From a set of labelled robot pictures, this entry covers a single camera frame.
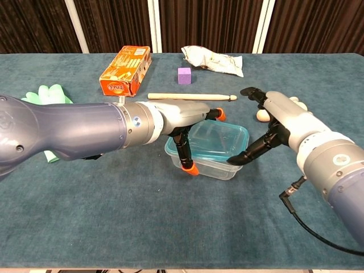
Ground teal table cloth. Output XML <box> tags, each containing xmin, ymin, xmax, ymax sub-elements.
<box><xmin>0</xmin><ymin>52</ymin><xmax>364</xmax><ymax>270</ymax></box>

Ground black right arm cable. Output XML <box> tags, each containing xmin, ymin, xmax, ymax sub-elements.
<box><xmin>279</xmin><ymin>176</ymin><xmax>364</xmax><ymax>257</ymax></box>

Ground crumpled white snack bag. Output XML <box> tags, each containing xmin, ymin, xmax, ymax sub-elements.
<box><xmin>181</xmin><ymin>45</ymin><xmax>245</xmax><ymax>78</ymax></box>

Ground green rubber glove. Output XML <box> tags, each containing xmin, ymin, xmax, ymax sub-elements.
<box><xmin>21</xmin><ymin>84</ymin><xmax>74</xmax><ymax>163</ymax></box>

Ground purple foam cube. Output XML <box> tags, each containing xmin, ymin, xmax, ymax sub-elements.
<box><xmin>177</xmin><ymin>67</ymin><xmax>192</xmax><ymax>85</ymax></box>

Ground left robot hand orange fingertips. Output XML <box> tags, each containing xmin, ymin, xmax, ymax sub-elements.
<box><xmin>159</xmin><ymin>101</ymin><xmax>227</xmax><ymax>176</ymax></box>

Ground orange cardboard snack box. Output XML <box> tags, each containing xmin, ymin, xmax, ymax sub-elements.
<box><xmin>99</xmin><ymin>45</ymin><xmax>152</xmax><ymax>98</ymax></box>

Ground clear plastic food container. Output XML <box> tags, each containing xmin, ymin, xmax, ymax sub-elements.
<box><xmin>164</xmin><ymin>119</ymin><xmax>250</xmax><ymax>181</ymax></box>

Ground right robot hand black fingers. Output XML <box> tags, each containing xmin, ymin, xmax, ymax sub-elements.
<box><xmin>226</xmin><ymin>86</ymin><xmax>328</xmax><ymax>167</ymax></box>

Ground teal translucent container lid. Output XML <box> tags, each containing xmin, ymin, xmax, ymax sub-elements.
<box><xmin>164</xmin><ymin>119</ymin><xmax>250</xmax><ymax>163</ymax></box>

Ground wooden drumstick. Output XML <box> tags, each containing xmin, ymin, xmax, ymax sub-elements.
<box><xmin>147</xmin><ymin>93</ymin><xmax>238</xmax><ymax>101</ymax></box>

